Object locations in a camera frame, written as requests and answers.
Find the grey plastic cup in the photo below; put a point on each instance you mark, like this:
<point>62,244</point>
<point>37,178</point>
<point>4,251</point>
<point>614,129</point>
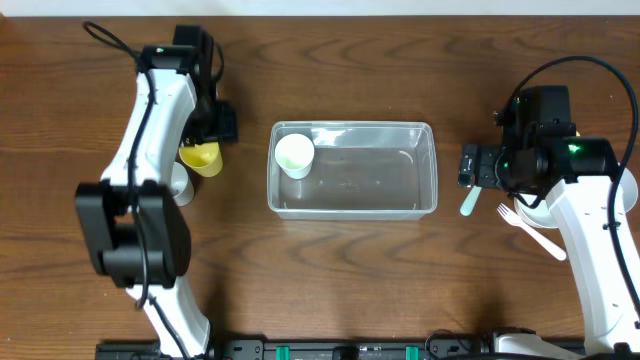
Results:
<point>181,186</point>

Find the white plastic cup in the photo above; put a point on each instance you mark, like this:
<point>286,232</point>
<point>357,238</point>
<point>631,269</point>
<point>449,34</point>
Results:
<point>294,154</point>

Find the white plastic fork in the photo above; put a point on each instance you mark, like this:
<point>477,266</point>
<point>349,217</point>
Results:
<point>513,219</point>

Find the clear plastic container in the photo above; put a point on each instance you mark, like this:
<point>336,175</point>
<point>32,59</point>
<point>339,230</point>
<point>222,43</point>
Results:
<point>362,170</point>

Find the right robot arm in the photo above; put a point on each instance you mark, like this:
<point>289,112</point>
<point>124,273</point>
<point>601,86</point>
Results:
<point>541,154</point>

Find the yellow plastic cup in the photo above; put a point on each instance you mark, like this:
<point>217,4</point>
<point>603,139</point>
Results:
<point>206,159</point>

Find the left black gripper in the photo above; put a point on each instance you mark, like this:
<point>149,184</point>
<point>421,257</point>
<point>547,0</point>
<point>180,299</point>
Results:
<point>223,129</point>

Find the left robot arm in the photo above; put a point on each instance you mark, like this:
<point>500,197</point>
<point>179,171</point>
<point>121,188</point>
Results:
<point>133,228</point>

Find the mint green plastic spoon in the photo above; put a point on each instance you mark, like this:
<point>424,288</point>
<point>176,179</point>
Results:
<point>470,201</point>

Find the white plastic bowl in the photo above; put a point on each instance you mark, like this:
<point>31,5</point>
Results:
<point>539,217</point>

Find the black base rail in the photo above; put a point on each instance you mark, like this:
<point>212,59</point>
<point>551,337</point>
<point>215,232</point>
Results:
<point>255,349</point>

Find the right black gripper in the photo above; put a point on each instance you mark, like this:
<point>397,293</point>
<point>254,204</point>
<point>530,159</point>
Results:
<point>470,165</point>

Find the grey plastic bowl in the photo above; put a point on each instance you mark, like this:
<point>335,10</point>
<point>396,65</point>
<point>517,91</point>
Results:
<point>630,190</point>

